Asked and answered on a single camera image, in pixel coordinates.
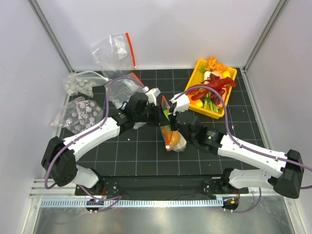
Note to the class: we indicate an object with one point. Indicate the aluminium post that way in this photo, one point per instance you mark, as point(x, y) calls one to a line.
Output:
point(51, 35)
point(281, 4)

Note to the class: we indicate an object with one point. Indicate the bag of pink discs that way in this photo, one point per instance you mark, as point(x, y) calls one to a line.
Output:
point(78, 115)

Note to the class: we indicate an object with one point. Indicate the yellow plastic tray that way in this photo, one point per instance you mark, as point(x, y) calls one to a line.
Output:
point(209, 108)

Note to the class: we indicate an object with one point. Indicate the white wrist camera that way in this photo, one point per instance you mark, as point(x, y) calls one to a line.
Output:
point(181, 102)
point(151, 94)

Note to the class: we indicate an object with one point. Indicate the upright clear bag orange zipper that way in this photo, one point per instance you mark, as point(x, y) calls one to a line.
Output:
point(115, 54)

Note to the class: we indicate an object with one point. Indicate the clear bag orange zipper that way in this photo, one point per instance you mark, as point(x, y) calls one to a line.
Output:
point(165, 130)
point(115, 54)
point(122, 90)

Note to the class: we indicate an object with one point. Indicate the toy orange coral piece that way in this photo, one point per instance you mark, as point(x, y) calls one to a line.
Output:
point(213, 65)

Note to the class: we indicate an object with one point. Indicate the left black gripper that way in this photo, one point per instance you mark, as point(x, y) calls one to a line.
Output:
point(156, 120)

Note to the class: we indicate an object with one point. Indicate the toy pink sausage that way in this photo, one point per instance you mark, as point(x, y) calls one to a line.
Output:
point(220, 103)

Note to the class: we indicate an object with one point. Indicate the toy green apple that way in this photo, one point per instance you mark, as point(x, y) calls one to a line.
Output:
point(166, 113)

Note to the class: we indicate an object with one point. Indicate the aluminium front rail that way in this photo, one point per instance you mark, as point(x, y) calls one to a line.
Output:
point(72, 195)

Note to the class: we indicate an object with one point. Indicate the toy red lobster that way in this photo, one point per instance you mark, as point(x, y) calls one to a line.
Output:
point(217, 85)

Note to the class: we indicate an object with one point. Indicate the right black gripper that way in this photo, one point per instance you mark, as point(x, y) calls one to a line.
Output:
point(172, 119)

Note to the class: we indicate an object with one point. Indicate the left aluminium post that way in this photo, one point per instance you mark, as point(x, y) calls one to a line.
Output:
point(51, 35)

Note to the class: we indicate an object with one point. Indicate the small green toy sprig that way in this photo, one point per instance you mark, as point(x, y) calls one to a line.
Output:
point(202, 69)

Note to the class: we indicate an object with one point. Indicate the toy green lettuce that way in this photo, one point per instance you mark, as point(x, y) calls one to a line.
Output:
point(178, 146)

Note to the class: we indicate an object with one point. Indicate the right aluminium post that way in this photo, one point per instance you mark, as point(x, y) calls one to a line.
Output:
point(281, 4)

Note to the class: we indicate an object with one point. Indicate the black mounting plate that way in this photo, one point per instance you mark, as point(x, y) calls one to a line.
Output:
point(167, 187)

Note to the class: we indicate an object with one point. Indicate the toy white garlic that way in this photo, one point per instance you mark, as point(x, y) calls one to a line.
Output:
point(207, 76)

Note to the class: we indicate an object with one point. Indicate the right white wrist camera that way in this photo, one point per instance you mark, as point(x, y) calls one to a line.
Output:
point(181, 102)

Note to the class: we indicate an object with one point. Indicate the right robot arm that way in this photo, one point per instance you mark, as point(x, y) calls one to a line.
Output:
point(279, 171)

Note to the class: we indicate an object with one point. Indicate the toy yellow lemon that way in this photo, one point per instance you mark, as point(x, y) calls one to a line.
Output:
point(226, 74)

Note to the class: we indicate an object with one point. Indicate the bag of white discs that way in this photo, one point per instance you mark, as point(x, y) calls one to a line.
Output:
point(83, 82)

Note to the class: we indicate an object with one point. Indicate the toy small orange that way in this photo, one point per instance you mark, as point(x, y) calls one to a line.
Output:
point(174, 138)

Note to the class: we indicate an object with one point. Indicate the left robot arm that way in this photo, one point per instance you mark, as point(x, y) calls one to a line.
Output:
point(61, 155)

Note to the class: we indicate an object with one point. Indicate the toy orange fruit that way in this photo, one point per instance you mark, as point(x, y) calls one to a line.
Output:
point(197, 103)

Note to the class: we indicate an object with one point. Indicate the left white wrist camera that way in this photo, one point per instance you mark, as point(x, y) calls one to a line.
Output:
point(151, 94)

